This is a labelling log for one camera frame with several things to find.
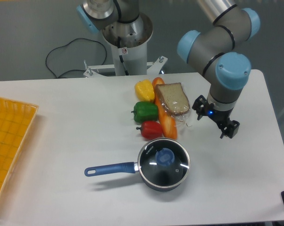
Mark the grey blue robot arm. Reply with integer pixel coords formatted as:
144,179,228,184
77,0,260,138

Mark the blue saucepan with handle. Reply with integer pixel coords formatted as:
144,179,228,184
84,137,191,192

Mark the orange baguette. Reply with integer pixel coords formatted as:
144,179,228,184
154,91,178,140

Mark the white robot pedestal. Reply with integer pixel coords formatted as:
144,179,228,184
82,11,168,78

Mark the bagged brown bread slice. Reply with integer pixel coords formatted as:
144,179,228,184
155,82,191,129

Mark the yellow bell pepper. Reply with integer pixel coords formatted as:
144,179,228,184
134,80,155,103

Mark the red bell pepper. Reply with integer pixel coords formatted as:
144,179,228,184
136,121,163,140

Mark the glass lid blue knob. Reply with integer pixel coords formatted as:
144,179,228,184
137,138,190,188

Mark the yellow plastic basket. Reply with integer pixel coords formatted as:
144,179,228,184
0,97,39,197

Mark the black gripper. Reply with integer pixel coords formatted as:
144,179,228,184
192,95,240,138

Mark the green bell pepper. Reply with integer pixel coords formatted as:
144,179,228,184
132,101,158,123

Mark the black cable on floor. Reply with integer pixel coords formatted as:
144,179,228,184
45,37,108,79

